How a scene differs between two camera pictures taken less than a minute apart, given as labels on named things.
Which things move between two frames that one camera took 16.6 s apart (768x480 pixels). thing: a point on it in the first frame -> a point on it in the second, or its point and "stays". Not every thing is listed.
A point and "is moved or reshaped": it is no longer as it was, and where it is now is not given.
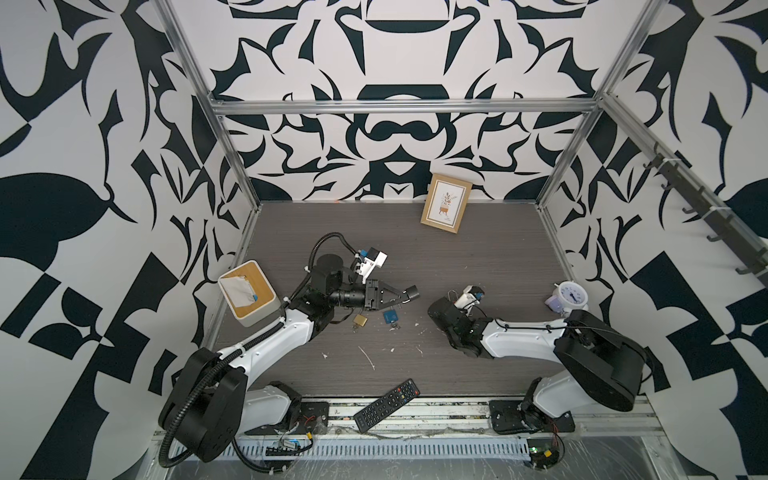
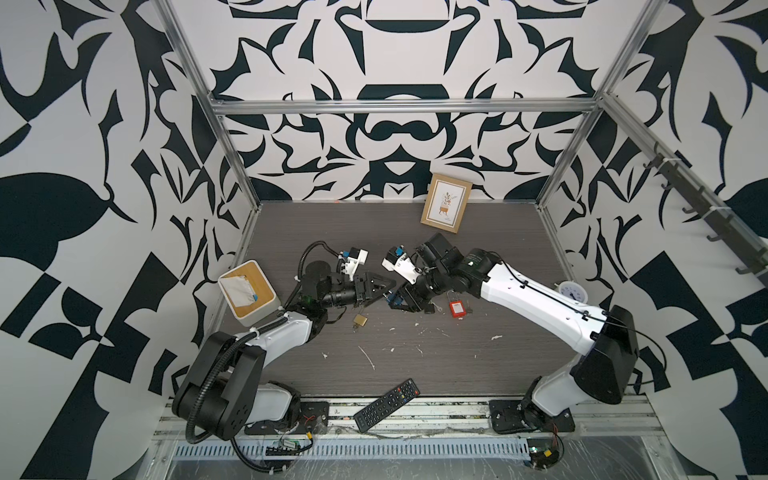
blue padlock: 391,317 is moved or reshaped
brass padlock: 360,320 stays
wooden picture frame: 446,202 stays
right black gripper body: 455,340 -> 427,285
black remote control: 380,410 stays
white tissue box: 250,296 stays
